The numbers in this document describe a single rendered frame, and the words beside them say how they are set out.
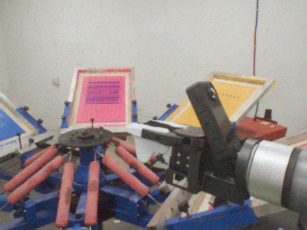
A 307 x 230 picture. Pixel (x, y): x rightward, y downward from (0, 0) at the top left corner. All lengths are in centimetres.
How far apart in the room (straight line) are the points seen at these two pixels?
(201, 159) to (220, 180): 4
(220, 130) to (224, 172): 6
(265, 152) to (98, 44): 359
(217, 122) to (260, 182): 9
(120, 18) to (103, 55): 56
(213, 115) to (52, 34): 410
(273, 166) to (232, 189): 7
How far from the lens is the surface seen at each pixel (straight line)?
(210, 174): 39
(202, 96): 36
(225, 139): 36
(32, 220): 154
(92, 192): 131
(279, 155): 35
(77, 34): 407
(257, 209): 96
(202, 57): 321
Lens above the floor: 182
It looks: 15 degrees down
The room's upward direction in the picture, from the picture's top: straight up
